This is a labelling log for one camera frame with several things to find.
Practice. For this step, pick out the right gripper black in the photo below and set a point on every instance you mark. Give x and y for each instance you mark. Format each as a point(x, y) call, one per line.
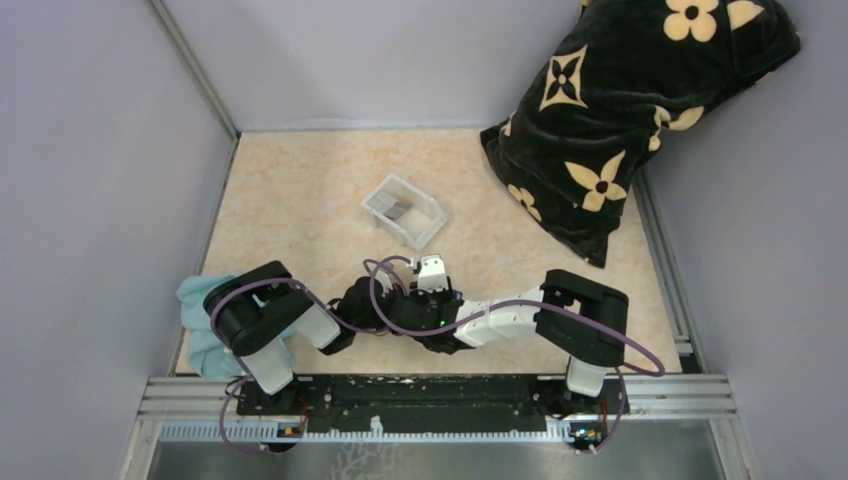
point(419, 297)

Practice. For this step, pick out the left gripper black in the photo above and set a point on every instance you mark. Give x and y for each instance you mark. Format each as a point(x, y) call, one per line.
point(389, 294)

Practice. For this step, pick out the white plastic card box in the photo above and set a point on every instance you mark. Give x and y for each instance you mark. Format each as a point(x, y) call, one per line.
point(407, 213)

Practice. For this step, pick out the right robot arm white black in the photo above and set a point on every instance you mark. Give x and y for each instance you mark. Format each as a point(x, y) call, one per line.
point(584, 318)

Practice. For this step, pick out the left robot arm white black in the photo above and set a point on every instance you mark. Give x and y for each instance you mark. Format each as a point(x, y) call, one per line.
point(252, 312)

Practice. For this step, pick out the grey card stack in box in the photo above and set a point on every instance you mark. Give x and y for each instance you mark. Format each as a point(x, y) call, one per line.
point(387, 205)

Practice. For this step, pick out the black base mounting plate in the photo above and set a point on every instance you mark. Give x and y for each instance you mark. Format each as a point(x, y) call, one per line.
point(423, 404)

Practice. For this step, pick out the light blue cloth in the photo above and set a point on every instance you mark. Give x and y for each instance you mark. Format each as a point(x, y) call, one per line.
point(202, 353)

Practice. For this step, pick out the black floral patterned pillow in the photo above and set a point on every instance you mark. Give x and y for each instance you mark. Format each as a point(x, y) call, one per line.
point(627, 72)

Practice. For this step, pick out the aluminium front rail frame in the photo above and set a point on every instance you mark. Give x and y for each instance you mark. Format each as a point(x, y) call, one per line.
point(195, 409)

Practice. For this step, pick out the aluminium side rail right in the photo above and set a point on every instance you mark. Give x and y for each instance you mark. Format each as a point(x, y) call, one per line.
point(671, 287)

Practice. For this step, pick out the aluminium corner post left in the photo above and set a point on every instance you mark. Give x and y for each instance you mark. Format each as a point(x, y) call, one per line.
point(193, 66)

